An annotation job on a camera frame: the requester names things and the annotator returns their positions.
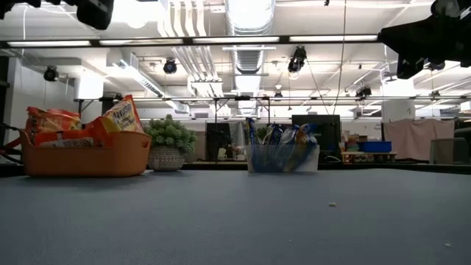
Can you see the LED light bar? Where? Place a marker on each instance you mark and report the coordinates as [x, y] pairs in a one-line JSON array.
[[48, 43]]

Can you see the white cabinet box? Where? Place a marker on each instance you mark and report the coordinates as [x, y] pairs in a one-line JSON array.
[[397, 110]]

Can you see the small clear plastic bin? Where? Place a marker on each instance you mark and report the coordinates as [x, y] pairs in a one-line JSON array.
[[312, 162]]

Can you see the large black monitor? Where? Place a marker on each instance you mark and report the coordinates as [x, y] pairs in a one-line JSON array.
[[329, 136]]

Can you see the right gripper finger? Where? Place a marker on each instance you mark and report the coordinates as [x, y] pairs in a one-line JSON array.
[[401, 37]]

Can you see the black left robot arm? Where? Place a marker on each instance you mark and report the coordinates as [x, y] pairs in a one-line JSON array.
[[5, 7]]

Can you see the orange Maruchan ramen pack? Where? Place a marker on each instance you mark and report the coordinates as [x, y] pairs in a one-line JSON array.
[[123, 114], [97, 130], [51, 121]]

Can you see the grey box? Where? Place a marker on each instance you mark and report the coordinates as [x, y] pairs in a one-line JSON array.
[[449, 151]]

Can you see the orange plastic bin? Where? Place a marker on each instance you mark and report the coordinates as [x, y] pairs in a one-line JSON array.
[[84, 160]]

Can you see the small leafy green plant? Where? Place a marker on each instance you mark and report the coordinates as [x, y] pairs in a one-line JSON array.
[[262, 133]]

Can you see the white mug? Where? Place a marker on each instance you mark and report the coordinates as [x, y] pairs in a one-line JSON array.
[[222, 154]]

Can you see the wooden shelf with containers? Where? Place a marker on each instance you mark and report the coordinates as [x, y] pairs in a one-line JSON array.
[[368, 157]]

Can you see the blue-grey table mat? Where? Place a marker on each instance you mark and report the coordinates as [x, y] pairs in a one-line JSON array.
[[221, 228]]

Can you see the beige cloth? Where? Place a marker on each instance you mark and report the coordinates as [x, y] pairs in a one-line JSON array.
[[419, 136]]

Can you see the black ceiling spotlight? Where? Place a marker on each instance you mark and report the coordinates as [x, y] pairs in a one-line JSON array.
[[170, 67], [51, 74], [363, 92], [297, 60]]

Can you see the white air unit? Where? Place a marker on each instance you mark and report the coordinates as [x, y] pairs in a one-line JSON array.
[[89, 87]]

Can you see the blue storage bin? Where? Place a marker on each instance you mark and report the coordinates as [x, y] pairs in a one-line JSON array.
[[375, 147]]

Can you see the green succulent in patterned pot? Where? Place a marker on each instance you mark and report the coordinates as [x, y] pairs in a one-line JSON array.
[[169, 134]]

